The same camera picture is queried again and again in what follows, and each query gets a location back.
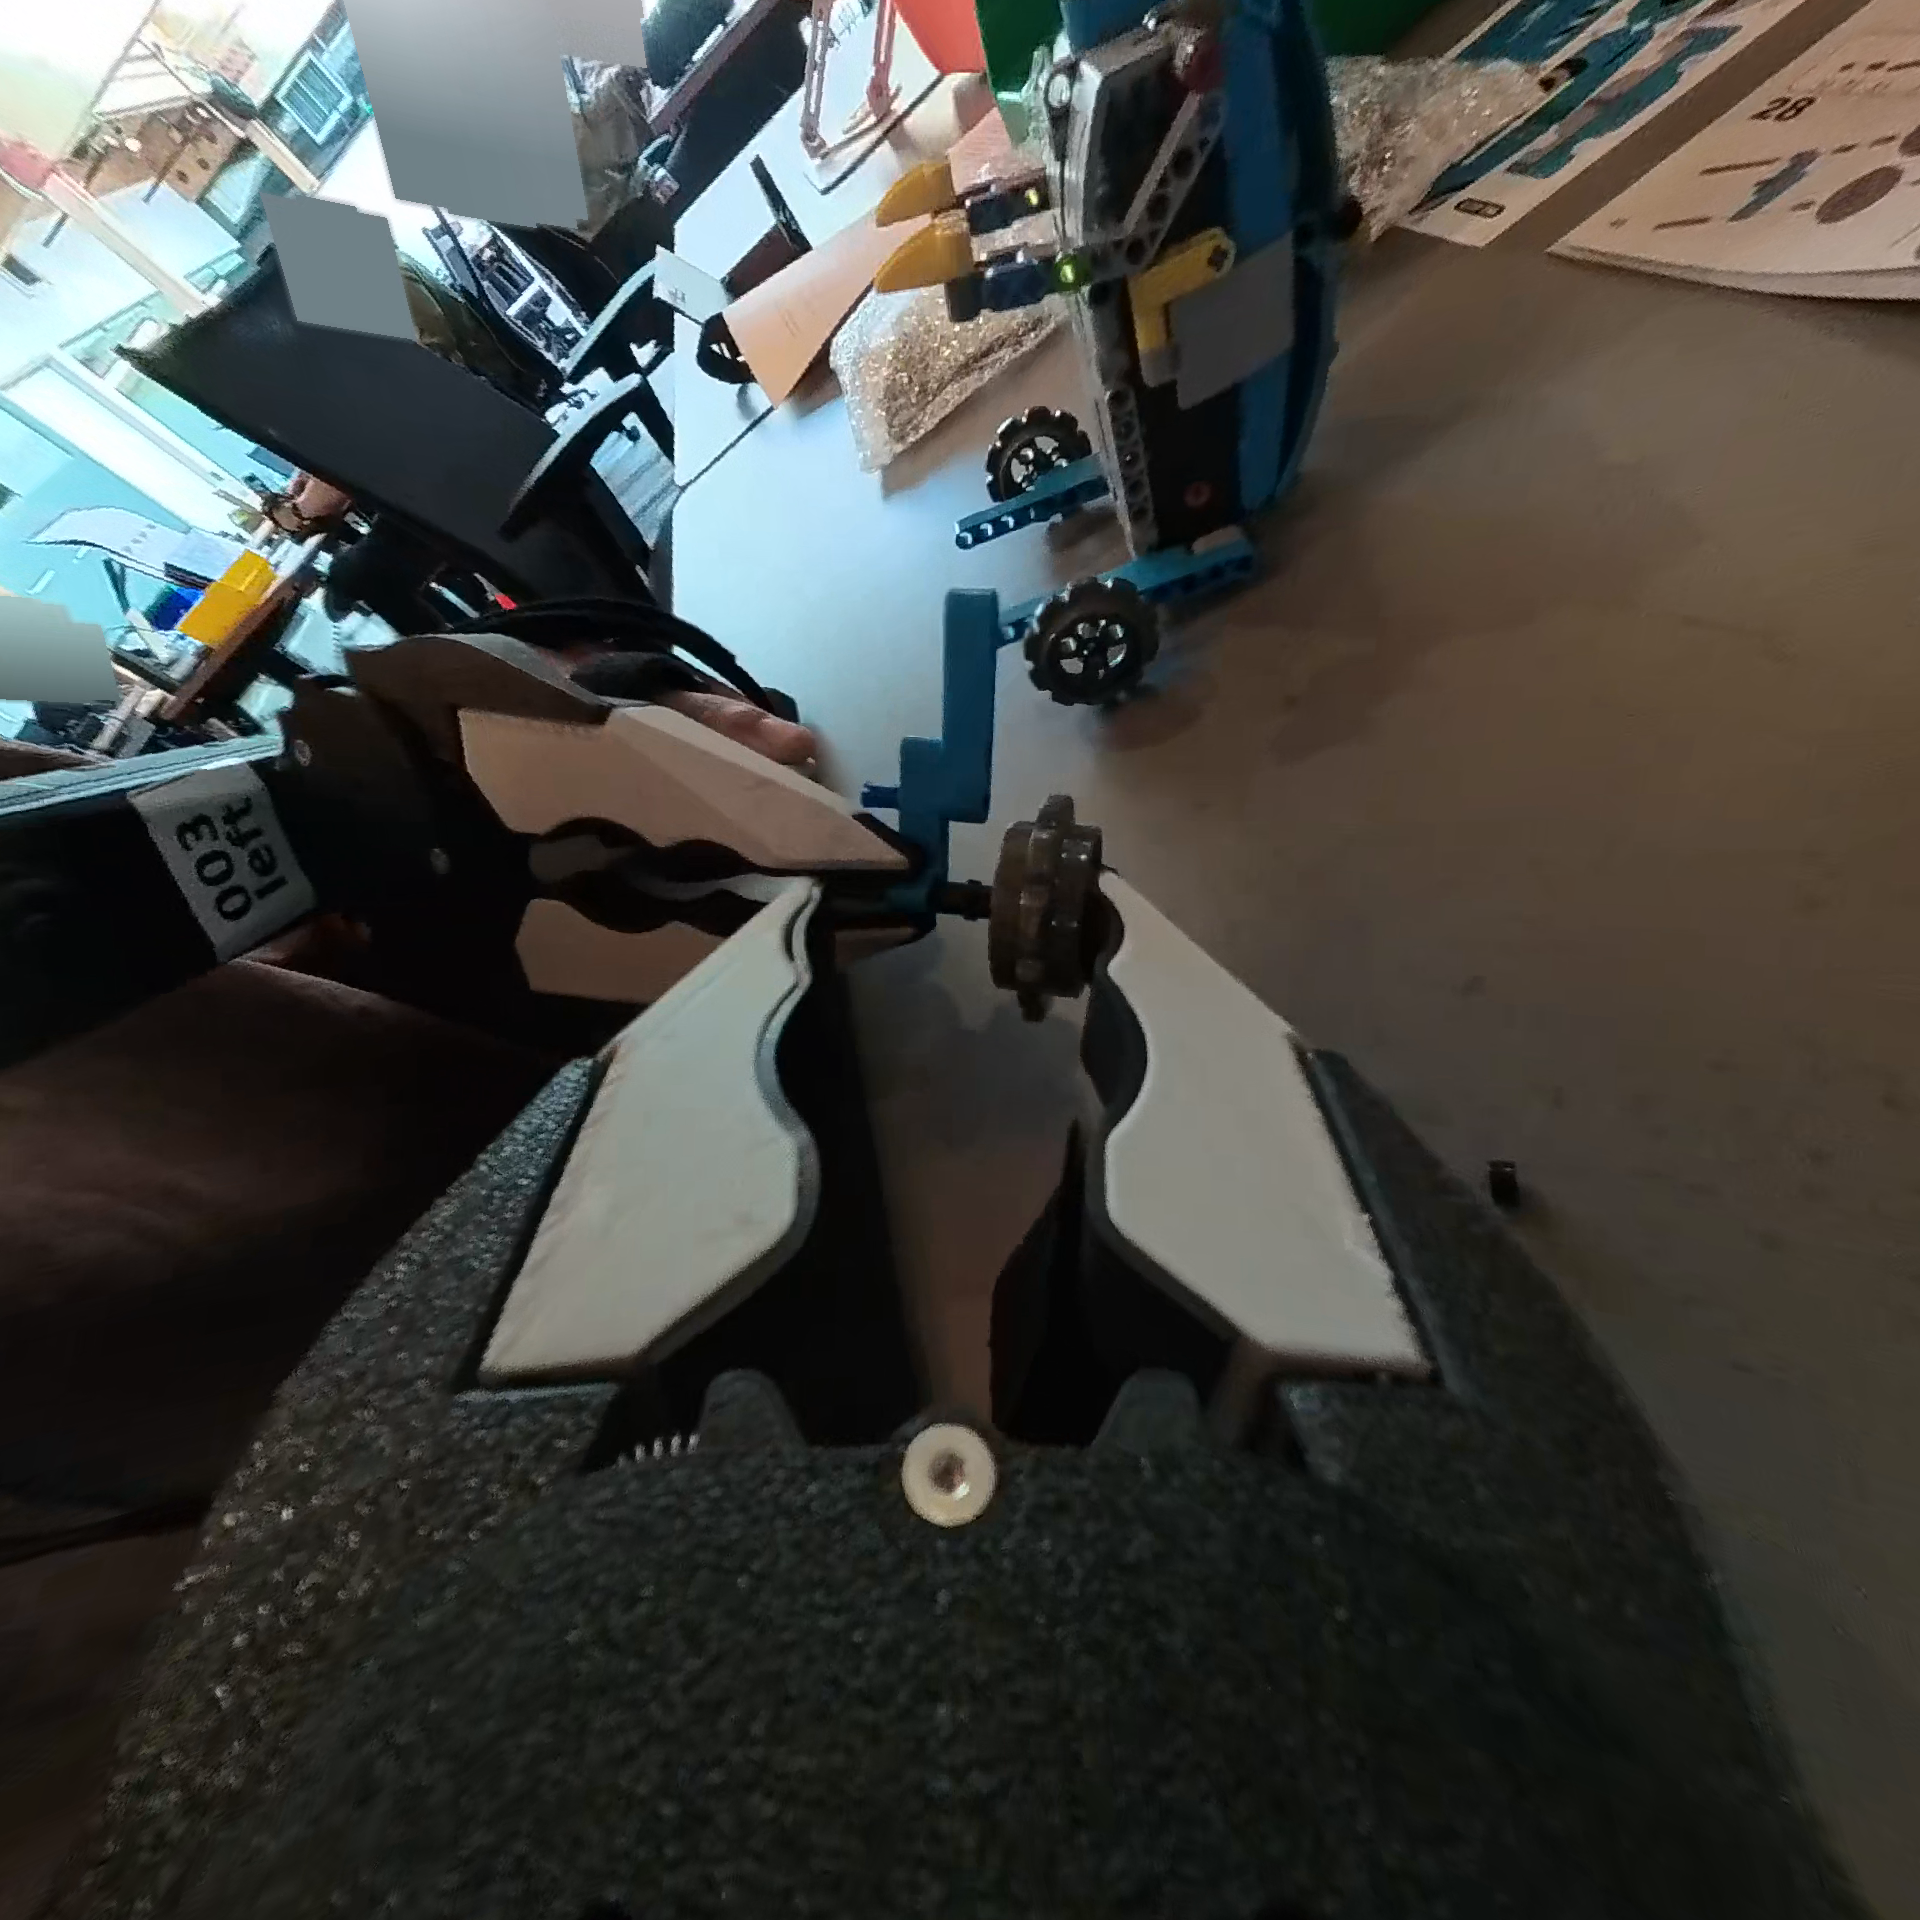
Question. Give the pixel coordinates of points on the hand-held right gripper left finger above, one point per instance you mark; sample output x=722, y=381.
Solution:
x=676, y=1171

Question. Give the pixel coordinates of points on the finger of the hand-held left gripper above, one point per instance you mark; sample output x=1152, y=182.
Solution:
x=599, y=945
x=706, y=788

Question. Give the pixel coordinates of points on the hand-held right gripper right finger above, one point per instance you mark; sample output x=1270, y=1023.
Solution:
x=1260, y=1185

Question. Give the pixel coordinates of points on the blue toy beam piece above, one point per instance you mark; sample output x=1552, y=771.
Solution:
x=962, y=720

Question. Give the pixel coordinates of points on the black toy axle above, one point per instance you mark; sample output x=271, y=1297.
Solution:
x=962, y=896

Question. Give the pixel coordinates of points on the grey toy gear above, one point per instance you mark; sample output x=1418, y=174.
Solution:
x=1051, y=916

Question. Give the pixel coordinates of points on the grey desk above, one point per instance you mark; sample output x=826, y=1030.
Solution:
x=1575, y=751

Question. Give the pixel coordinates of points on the person's left hand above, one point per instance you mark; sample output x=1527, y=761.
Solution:
x=764, y=733

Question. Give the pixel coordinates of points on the small black toy bushing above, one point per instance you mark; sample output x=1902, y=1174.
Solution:
x=1506, y=1183

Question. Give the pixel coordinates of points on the yellow bin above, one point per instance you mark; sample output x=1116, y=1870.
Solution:
x=226, y=600

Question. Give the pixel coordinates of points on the black office chair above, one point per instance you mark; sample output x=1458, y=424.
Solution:
x=580, y=451

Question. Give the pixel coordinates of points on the black monitor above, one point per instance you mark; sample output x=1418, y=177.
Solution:
x=347, y=406

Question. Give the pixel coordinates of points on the person's brown clothing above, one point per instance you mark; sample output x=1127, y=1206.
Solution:
x=226, y=1201

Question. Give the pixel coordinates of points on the brown paper sheet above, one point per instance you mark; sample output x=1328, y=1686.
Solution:
x=796, y=323

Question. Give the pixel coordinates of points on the clear plastic bag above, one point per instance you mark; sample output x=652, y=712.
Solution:
x=932, y=360
x=1382, y=107

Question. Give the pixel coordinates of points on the blue toy robot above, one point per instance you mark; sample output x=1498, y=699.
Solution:
x=1230, y=375

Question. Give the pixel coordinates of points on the orange plastic bin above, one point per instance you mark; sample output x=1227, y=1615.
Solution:
x=938, y=31

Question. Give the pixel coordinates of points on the green plastic bin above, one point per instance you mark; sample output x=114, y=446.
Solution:
x=1013, y=37

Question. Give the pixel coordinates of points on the white instruction sheet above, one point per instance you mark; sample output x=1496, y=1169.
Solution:
x=1516, y=107
x=1771, y=165

